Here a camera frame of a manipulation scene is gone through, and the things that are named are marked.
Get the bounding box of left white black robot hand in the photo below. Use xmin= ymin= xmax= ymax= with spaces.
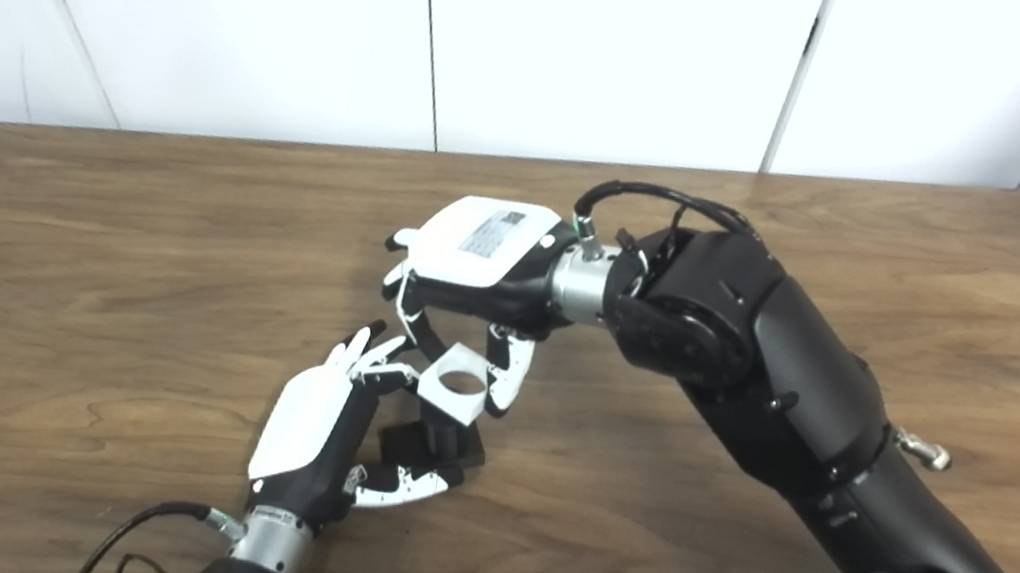
xmin=238 ymin=302 xmax=490 ymax=556

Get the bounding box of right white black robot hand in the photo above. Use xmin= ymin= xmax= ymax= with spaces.
xmin=361 ymin=182 xmax=585 ymax=428

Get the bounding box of black peg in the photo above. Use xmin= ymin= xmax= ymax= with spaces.
xmin=373 ymin=403 xmax=493 ymax=488

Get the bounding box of white square piece with hole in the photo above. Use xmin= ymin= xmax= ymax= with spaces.
xmin=412 ymin=336 xmax=500 ymax=429

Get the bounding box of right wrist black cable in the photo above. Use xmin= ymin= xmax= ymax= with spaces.
xmin=569 ymin=173 xmax=768 ymax=266

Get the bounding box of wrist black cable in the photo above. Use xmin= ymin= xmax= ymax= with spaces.
xmin=569 ymin=173 xmax=768 ymax=266
xmin=72 ymin=485 xmax=249 ymax=573

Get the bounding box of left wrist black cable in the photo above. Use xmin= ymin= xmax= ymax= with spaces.
xmin=72 ymin=485 xmax=249 ymax=573

